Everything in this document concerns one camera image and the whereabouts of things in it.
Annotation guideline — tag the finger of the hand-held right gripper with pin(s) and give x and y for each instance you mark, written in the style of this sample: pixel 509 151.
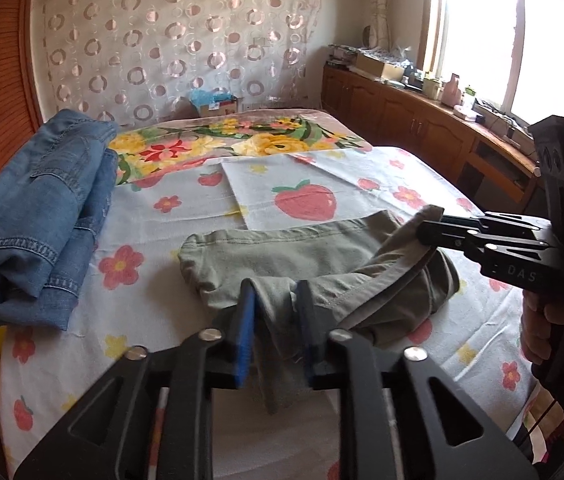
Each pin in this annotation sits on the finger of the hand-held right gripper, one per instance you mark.
pixel 502 247
pixel 477 225

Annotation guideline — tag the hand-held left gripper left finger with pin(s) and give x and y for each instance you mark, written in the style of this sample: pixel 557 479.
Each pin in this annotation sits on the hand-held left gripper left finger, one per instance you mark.
pixel 244 335

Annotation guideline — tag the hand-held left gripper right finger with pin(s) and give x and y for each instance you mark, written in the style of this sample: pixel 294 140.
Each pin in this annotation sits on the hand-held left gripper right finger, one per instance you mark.
pixel 312 335

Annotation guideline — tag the olive green pants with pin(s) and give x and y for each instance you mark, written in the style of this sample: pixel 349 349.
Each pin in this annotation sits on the olive green pants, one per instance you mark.
pixel 312 255

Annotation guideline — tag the person's right hand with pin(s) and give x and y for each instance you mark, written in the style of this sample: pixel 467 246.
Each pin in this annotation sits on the person's right hand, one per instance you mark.
pixel 537 330

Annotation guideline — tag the white tissue box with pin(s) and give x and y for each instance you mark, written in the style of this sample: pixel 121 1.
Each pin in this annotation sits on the white tissue box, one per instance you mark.
pixel 466 112

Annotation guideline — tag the green cap bottle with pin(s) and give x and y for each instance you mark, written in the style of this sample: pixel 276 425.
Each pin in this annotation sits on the green cap bottle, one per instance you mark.
pixel 469 97

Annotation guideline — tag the wooden cabinet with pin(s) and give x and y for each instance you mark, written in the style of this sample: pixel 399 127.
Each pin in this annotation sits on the wooden cabinet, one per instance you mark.
pixel 412 115

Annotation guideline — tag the pink bottle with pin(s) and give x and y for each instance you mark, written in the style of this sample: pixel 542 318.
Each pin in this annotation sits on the pink bottle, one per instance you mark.
pixel 452 91

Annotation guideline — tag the white jar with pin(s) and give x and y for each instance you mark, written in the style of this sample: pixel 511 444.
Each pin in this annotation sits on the white jar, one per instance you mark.
pixel 432 87

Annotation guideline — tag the strawberry print bed sheet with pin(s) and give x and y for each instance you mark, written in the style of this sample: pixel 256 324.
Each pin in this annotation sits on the strawberry print bed sheet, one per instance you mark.
pixel 152 220

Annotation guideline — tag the flat cardboard box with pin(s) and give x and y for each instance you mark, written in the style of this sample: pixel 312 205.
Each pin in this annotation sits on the flat cardboard box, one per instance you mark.
pixel 379 66

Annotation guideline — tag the floral blanket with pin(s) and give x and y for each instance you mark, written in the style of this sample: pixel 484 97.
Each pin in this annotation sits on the floral blanket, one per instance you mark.
pixel 242 137

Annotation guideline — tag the cardboard box with blue bag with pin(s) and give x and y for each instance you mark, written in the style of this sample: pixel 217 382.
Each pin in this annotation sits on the cardboard box with blue bag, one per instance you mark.
pixel 214 102

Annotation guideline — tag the blue denim jeans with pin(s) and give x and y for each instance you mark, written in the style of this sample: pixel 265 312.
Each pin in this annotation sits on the blue denim jeans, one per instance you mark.
pixel 37 220

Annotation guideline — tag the pale window curtain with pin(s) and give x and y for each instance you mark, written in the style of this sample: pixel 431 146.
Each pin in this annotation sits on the pale window curtain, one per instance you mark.
pixel 379 5

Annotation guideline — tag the circle pattern curtain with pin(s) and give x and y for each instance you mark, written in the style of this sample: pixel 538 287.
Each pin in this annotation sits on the circle pattern curtain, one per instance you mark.
pixel 172 35

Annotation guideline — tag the wooden frame window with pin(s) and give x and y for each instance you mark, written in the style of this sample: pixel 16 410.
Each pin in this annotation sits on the wooden frame window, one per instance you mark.
pixel 502 35

